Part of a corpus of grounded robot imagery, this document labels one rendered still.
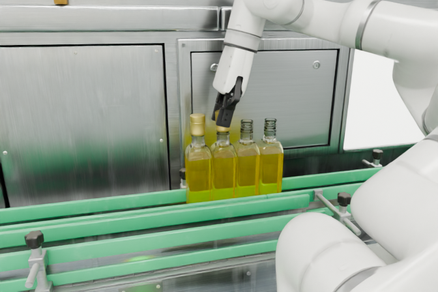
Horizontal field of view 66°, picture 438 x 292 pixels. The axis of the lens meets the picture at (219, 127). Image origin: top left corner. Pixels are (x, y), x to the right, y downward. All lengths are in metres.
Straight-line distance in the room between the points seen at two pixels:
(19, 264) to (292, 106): 0.72
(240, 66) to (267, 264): 0.42
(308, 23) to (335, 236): 0.46
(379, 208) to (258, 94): 0.56
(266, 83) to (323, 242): 0.58
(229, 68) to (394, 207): 0.42
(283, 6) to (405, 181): 0.37
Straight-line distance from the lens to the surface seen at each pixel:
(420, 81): 0.64
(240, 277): 0.77
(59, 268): 0.74
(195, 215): 0.77
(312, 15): 0.74
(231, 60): 0.69
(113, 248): 0.70
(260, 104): 0.92
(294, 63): 0.93
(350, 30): 0.61
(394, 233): 0.41
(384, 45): 0.60
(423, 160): 0.46
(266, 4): 0.66
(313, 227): 0.42
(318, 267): 0.39
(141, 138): 0.92
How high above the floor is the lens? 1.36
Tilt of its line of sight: 17 degrees down
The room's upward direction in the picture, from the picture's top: straight up
